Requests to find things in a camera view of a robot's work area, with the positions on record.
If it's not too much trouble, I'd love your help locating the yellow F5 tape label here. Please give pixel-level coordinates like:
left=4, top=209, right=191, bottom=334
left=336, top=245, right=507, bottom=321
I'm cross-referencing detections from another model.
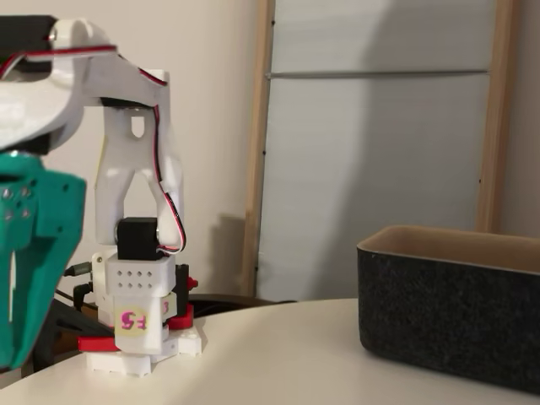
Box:
left=116, top=306, right=149, bottom=338

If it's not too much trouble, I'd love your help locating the dark grey felt bin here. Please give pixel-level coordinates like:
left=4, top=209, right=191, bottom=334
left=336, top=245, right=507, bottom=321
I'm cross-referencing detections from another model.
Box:
left=356, top=224, right=540, bottom=396

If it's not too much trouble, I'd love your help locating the grey plug USB cable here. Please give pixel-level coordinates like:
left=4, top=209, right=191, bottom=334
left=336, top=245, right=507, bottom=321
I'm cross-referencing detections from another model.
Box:
left=62, top=262, right=93, bottom=279

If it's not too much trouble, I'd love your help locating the black power cable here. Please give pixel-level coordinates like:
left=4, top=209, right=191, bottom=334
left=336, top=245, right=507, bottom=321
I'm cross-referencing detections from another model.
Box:
left=72, top=283, right=93, bottom=311

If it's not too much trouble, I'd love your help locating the metal rail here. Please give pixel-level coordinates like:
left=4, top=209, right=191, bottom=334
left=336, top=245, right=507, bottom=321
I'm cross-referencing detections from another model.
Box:
left=264, top=68, right=493, bottom=79

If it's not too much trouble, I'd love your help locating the red white servo wire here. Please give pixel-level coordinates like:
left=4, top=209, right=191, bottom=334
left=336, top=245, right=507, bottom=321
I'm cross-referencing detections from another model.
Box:
left=151, top=82, right=187, bottom=256

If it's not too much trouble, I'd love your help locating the wood framed frosted panel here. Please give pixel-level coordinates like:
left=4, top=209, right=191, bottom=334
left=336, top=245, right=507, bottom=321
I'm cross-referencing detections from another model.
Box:
left=240, top=0, right=522, bottom=303

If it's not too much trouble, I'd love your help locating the black clamp with red pad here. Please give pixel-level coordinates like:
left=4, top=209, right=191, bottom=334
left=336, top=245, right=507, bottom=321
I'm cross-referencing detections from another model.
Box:
left=32, top=294, right=119, bottom=375
left=166, top=262, right=199, bottom=331

